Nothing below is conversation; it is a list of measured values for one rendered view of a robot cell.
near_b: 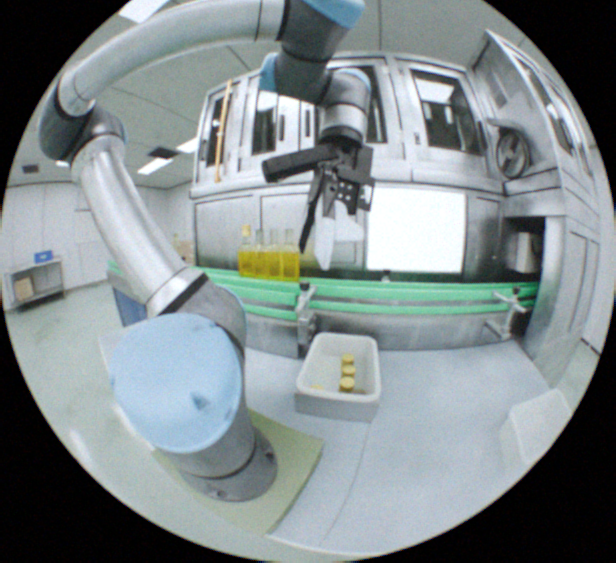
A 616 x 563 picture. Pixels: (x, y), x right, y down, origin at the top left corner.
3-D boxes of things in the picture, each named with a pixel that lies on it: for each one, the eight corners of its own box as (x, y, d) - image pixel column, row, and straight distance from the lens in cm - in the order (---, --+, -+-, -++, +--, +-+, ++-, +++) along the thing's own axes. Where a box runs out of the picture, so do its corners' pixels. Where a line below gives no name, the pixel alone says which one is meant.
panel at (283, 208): (459, 273, 87) (462, 192, 88) (462, 274, 85) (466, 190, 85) (259, 264, 86) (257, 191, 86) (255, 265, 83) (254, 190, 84)
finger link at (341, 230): (376, 264, 19) (364, 202, 25) (323, 255, 16) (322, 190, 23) (361, 276, 21) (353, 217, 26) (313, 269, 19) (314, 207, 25)
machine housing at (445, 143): (504, 284, 198) (498, 131, 218) (553, 309, 163) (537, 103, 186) (248, 273, 165) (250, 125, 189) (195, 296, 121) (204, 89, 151)
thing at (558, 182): (562, 231, 159) (535, 104, 187) (600, 236, 146) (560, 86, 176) (503, 217, 102) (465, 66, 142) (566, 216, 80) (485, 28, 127)
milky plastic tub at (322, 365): (371, 359, 61) (375, 336, 55) (373, 422, 46) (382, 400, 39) (316, 353, 61) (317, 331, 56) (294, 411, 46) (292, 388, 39)
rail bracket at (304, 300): (318, 308, 60) (318, 272, 56) (303, 336, 46) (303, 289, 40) (309, 307, 61) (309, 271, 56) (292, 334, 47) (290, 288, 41)
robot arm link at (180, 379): (151, 465, 26) (69, 373, 17) (173, 387, 32) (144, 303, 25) (264, 479, 23) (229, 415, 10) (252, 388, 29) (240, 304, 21)
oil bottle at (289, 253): (299, 299, 68) (299, 242, 63) (295, 305, 63) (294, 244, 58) (285, 298, 70) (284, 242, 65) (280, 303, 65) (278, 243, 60)
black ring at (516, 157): (505, 185, 103) (497, 142, 110) (536, 176, 90) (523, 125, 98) (498, 183, 100) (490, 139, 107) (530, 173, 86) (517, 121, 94)
